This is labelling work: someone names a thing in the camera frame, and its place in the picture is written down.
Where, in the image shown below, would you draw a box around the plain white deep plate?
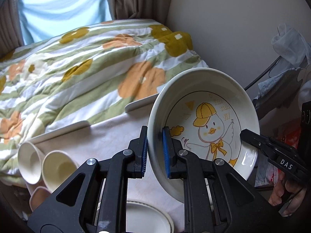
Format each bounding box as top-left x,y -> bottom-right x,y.
126,201 -> 175,233

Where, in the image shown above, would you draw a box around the cream printed bowl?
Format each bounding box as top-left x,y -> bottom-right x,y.
42,150 -> 79,192

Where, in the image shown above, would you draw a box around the pink plastic tray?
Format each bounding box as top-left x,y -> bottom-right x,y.
29,186 -> 51,211

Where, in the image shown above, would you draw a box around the cream duck cap plate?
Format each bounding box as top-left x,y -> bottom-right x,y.
147,68 -> 260,201

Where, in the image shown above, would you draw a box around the person's right hand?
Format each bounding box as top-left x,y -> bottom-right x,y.
268,174 -> 308,217

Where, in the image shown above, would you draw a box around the grey hanging clothes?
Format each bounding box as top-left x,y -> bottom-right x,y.
252,23 -> 310,119

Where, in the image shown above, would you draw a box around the pink floral tablecloth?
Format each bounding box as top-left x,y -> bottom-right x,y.
36,105 -> 184,232

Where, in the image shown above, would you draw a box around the white ribbed bowl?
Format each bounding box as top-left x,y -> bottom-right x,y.
17,142 -> 45,185

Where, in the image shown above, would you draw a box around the white table rim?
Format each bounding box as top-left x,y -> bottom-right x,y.
27,93 -> 159,144

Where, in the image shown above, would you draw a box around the floral striped quilt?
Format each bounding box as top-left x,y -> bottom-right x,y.
1,19 -> 206,187

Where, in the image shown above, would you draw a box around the left brown curtain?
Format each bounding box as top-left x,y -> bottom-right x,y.
0,0 -> 24,57

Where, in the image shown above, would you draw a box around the blue sheer curtain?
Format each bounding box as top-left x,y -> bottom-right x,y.
17,0 -> 111,45

